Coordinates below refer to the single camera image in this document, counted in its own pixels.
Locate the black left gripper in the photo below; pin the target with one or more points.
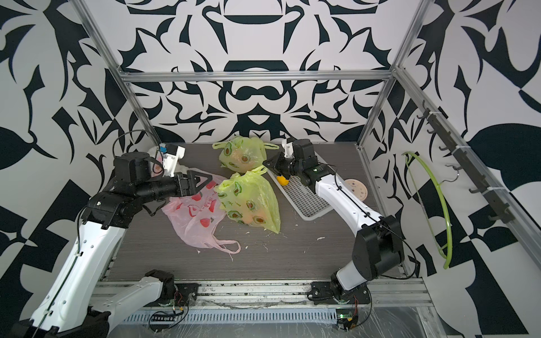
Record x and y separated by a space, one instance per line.
180 179

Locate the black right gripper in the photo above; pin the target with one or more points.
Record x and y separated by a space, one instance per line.
276 165

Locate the green avocado print plastic bag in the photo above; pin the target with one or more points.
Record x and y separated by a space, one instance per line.
241 154

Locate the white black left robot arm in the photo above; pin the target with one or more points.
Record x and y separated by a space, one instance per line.
66 310

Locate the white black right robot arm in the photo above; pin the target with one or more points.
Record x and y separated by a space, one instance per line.
378 245

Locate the pink apple print plastic bag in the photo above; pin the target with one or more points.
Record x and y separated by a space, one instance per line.
195 219

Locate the yellow fruit lower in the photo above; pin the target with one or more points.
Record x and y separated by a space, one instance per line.
282 181

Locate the white perforated plastic basket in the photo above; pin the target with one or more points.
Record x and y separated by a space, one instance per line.
302 199

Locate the beige round perforated disc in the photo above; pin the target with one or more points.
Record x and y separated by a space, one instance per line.
358 188

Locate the black connector block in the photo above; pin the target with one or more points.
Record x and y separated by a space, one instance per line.
161 320

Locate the green circuit board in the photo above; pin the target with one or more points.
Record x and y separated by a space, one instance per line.
347 319

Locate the green hoop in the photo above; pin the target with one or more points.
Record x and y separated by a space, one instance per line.
446 251

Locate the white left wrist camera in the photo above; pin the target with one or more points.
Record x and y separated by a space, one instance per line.
171 153

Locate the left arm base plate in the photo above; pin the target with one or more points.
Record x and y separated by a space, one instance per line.
178 294

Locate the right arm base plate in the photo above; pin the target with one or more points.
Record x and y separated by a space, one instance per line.
331 292

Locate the black wall hook rail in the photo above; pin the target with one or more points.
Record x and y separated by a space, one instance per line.
456 147

